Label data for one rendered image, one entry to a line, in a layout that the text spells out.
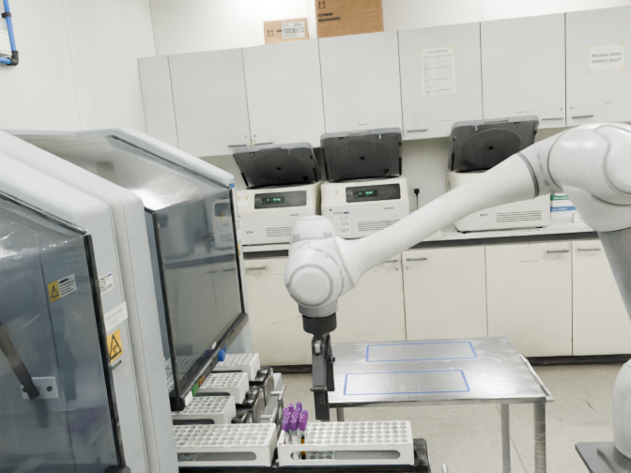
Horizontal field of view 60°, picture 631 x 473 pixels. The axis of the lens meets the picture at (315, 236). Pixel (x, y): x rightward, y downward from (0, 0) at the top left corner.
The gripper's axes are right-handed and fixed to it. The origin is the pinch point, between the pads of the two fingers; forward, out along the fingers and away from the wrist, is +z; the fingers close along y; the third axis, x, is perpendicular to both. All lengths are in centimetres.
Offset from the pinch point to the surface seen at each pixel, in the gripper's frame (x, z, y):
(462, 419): -51, 93, 168
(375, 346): -10, 12, 64
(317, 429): 2.6, 8.1, 1.9
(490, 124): -84, -63, 246
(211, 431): 28.2, 8.8, 2.7
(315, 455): 3.0, 11.9, -2.8
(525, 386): -51, 12, 31
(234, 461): 21.0, 12.0, -4.7
